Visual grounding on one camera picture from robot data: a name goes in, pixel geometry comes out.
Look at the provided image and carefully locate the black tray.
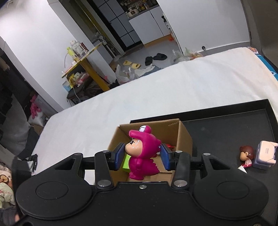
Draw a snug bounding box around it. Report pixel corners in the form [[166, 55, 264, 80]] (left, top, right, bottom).
[[130, 99, 278, 196]]

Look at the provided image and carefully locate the glass jar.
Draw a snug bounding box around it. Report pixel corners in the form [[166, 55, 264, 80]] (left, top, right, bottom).
[[72, 40, 87, 56]]

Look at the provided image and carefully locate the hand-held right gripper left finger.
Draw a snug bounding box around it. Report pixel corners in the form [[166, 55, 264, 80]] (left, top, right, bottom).
[[53, 142, 126, 189]]

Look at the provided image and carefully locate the white cabinet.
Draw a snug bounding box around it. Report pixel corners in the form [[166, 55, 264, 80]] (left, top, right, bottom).
[[128, 5, 174, 47]]

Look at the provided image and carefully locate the brown haired doll figure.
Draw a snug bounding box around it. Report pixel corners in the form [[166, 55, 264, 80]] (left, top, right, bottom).
[[239, 145, 254, 168]]

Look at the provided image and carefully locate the green toy house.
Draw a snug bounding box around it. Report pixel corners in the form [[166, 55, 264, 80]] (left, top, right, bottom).
[[122, 155, 131, 172]]

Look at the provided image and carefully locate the white plastic bag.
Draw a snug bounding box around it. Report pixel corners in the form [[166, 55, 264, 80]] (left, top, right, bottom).
[[115, 64, 154, 85]]

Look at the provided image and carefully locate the black framed glass door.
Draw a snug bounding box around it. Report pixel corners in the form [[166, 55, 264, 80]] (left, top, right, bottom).
[[93, 0, 145, 51]]

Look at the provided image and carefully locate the round table with yellow leg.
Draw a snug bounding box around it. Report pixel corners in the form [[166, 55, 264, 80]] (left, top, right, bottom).
[[61, 41, 111, 92]]

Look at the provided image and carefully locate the printed cloth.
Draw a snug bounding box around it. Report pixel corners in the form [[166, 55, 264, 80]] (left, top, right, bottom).
[[0, 165, 18, 209]]

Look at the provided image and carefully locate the pink dinosaur figure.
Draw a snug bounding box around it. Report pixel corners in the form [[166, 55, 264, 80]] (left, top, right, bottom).
[[125, 125, 162, 181]]

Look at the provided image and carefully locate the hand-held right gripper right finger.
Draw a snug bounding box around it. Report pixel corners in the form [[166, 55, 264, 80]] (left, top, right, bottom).
[[160, 143, 238, 188]]

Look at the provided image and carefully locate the clear plastic bag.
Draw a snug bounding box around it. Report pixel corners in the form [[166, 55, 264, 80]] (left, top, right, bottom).
[[170, 47, 205, 64]]

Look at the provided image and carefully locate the blue printed bedsheet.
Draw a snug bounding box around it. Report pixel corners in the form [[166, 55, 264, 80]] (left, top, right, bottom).
[[249, 47, 278, 82]]

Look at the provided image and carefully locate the cardboard box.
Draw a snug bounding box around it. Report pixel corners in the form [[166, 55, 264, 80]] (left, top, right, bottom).
[[107, 118, 193, 183]]

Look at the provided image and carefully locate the pink plush toy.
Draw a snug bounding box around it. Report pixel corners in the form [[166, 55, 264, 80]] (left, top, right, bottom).
[[30, 97, 43, 119]]

